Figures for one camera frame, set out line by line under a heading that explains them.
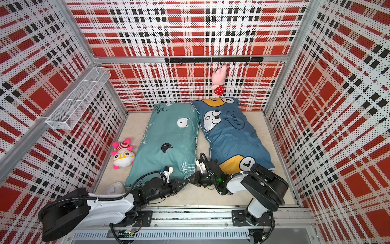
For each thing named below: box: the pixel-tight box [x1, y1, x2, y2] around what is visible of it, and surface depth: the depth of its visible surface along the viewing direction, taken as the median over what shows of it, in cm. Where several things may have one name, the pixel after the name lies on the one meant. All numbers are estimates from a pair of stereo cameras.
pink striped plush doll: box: [110, 137, 136, 170], surface depth 90 cm
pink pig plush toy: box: [211, 64, 227, 96], surface depth 95 cm
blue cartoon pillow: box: [191, 97, 275, 174], surface depth 90 cm
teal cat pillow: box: [125, 102, 200, 188], surface depth 93 cm
